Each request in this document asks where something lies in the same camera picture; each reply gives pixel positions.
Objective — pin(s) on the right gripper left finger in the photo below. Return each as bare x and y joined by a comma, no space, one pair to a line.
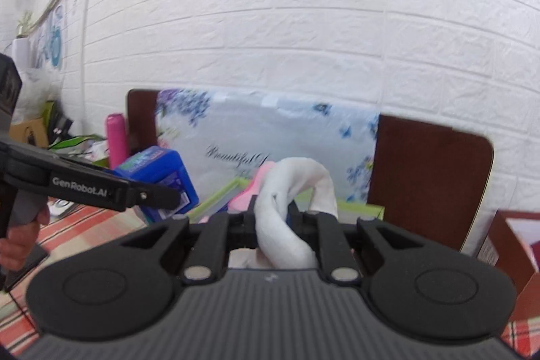
207,261

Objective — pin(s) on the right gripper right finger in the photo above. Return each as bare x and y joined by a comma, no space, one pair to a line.
324,234

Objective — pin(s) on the white pink glove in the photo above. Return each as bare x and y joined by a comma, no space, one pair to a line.
279,247
234,198

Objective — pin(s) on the blue wet wipes pack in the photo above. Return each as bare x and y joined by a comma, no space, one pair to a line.
160,166

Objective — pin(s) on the person's left hand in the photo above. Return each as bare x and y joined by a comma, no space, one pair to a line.
20,240

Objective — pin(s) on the light green open box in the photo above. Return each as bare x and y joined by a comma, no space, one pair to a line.
349,212

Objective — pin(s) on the green box at bedside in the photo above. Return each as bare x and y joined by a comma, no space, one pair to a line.
90,149

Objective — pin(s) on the pink thermos bottle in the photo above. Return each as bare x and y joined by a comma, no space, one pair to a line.
116,135

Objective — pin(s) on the dark wooden headboard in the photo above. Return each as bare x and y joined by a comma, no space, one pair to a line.
429,178

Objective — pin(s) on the floral Beautiful Day bag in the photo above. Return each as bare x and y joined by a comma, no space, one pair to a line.
224,134

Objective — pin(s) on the plaid bed sheet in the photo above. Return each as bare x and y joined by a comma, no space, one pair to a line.
89,226

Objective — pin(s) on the brown cardboard box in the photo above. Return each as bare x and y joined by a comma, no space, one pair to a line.
512,246

